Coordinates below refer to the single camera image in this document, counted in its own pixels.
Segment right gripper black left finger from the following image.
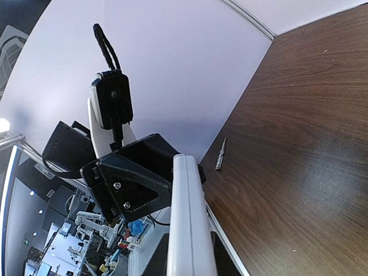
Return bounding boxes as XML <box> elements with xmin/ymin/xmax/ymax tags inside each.
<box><xmin>143</xmin><ymin>233</ymin><xmax>169</xmax><ymax>276</ymax></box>

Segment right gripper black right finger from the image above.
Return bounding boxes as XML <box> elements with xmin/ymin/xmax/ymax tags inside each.
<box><xmin>211</xmin><ymin>231</ymin><xmax>241</xmax><ymax>276</ymax></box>

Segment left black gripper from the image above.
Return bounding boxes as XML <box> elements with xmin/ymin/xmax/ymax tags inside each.
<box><xmin>79</xmin><ymin>132</ymin><xmax>207</xmax><ymax>223</ymax></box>

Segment white remote control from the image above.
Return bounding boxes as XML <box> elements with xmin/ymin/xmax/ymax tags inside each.
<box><xmin>166</xmin><ymin>154</ymin><xmax>217</xmax><ymax>275</ymax></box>

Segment clear handle screwdriver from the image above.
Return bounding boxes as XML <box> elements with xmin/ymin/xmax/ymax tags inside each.
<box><xmin>215</xmin><ymin>137</ymin><xmax>227</xmax><ymax>171</ymax></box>

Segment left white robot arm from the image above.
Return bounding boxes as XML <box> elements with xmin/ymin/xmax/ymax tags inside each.
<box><xmin>42</xmin><ymin>121</ymin><xmax>178</xmax><ymax>223</ymax></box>

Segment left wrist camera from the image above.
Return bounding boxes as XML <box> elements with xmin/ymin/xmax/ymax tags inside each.
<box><xmin>91</xmin><ymin>71</ymin><xmax>133</xmax><ymax>130</ymax></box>

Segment left black braided cable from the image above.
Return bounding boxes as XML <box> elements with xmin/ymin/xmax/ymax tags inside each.
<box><xmin>92</xmin><ymin>23</ymin><xmax>122</xmax><ymax>71</ymax></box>

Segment left aluminium corner post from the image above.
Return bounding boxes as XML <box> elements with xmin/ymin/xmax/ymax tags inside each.
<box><xmin>220</xmin><ymin>0</ymin><xmax>277</xmax><ymax>41</ymax></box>

